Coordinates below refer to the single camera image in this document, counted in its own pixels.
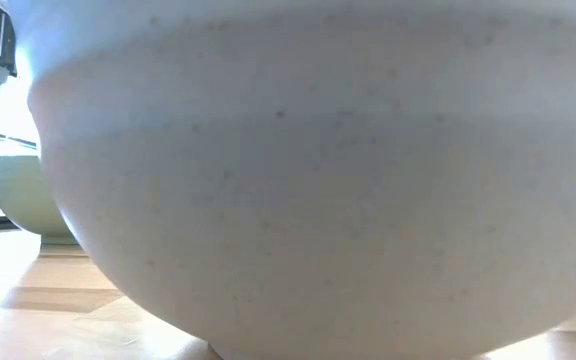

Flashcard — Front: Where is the pale green bowl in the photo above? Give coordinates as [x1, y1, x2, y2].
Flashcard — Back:
[0, 154, 79, 246]

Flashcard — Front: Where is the large white speckled bowl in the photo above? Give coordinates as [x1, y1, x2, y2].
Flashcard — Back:
[6, 0, 576, 360]

